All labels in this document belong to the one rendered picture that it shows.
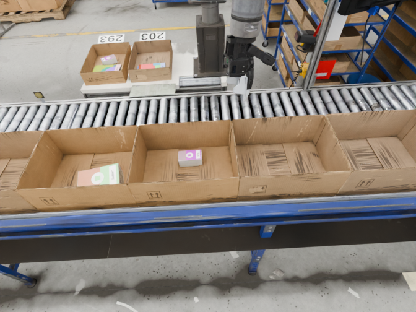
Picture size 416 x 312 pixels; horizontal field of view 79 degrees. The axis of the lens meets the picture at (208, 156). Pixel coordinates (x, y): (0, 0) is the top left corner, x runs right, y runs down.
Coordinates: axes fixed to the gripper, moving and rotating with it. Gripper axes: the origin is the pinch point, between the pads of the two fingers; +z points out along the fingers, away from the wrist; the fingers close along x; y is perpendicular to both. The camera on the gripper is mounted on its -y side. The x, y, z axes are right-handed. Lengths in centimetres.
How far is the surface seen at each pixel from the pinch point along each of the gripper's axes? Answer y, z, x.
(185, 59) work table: -3, 35, -111
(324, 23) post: -64, -5, -46
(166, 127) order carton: 26.8, 19.7, -13.0
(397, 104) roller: -112, 35, -19
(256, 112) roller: -30, 40, -40
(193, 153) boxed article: 17.5, 29.5, -4.7
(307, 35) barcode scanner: -60, 2, -52
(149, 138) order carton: 34.6, 26.7, -15.7
